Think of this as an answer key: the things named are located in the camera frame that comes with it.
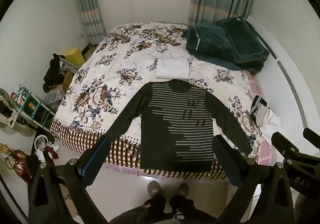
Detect white folded cloth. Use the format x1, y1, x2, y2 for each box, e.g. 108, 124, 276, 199
155, 57, 190, 80

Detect black and white striped cloth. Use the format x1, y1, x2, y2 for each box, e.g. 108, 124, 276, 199
250, 95, 269, 117

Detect grey slipper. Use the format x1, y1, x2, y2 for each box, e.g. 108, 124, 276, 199
147, 180, 162, 198
176, 182, 190, 198

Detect yellow box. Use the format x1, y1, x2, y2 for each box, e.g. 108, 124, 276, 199
64, 48, 85, 68

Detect white curved headboard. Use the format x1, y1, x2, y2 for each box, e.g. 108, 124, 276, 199
246, 15, 316, 127

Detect dark green pillow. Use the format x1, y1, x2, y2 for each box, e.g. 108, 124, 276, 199
216, 16, 270, 64

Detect dark striped sweater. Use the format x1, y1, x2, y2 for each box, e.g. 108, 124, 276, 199
104, 79, 253, 173

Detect pink checked sheet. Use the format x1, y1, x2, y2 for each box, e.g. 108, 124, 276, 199
246, 71, 278, 165

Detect teal storage rack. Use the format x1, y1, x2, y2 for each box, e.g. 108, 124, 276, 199
12, 86, 55, 130

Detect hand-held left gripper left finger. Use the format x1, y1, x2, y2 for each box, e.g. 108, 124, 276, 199
28, 135, 112, 224

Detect brown printed slipper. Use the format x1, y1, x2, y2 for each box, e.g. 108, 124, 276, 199
4, 150, 33, 185

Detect black clothes pile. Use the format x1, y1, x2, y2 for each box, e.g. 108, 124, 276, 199
42, 54, 67, 93

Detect person's right leg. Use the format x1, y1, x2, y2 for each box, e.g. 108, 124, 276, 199
169, 195, 201, 224

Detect dark green blanket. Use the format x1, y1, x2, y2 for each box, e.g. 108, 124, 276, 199
181, 24, 265, 75

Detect bed with floral sheet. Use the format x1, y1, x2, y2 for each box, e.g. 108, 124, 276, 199
50, 22, 278, 180

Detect clear plastic bag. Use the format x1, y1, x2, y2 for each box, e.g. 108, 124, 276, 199
44, 86, 66, 110

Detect white and red slippers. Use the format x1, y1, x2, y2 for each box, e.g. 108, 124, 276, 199
34, 135, 61, 161

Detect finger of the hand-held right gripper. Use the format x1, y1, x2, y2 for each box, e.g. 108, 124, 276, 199
303, 127, 320, 149
271, 131, 301, 163

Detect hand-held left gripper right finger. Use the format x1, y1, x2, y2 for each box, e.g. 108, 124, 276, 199
212, 134, 296, 224

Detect person's right forearm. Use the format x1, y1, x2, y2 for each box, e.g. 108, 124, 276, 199
295, 193, 320, 224

